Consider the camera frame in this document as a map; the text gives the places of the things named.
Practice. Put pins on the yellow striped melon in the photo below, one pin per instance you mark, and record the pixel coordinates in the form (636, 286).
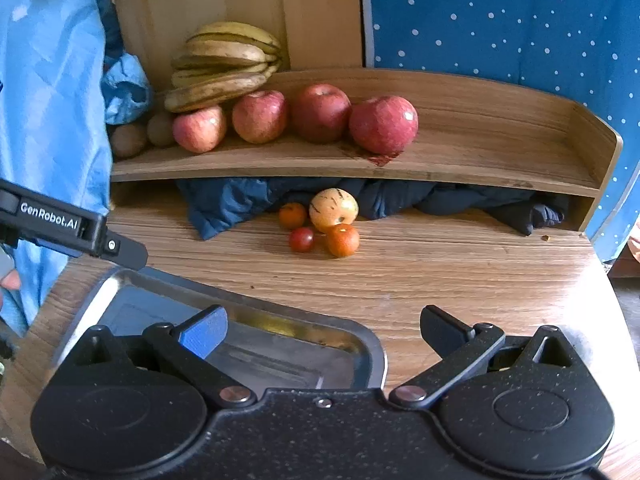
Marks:
(334, 208)

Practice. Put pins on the blue starred cloth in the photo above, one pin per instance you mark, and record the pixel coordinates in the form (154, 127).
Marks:
(500, 20)

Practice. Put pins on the person's left hand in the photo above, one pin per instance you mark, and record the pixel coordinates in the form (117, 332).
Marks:
(10, 281)

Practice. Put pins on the banana bunch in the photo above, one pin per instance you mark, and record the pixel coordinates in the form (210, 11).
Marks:
(225, 67)

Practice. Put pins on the metal tray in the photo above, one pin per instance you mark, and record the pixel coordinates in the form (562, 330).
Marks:
(280, 355)

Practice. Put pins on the light blue cloth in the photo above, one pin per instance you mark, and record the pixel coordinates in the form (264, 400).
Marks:
(50, 85)

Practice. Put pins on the brown kiwi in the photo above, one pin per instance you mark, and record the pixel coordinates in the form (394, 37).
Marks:
(161, 129)
(127, 140)

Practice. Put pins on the small orange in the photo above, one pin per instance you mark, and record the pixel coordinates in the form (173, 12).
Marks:
(343, 240)
(292, 215)

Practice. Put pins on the small red tomato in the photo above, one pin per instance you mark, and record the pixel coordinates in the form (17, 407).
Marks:
(302, 239)

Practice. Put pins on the blue plastic bag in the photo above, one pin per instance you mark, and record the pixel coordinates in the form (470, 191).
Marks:
(125, 91)

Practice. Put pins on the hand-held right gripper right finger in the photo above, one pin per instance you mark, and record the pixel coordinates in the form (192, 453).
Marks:
(442, 332)

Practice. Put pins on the red apple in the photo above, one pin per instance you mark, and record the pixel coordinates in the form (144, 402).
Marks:
(259, 116)
(383, 124)
(200, 129)
(321, 112)

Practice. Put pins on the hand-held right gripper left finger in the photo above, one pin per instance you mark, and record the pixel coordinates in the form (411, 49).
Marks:
(204, 334)

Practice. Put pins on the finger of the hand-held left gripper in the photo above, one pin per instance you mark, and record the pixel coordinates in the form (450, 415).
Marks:
(125, 252)

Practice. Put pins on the dark blue cloth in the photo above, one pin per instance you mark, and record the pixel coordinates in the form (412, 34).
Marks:
(235, 200)

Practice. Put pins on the pink cloth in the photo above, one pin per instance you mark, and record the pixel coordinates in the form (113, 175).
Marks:
(635, 250)

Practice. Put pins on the wooden shelf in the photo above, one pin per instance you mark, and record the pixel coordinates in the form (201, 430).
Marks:
(475, 150)

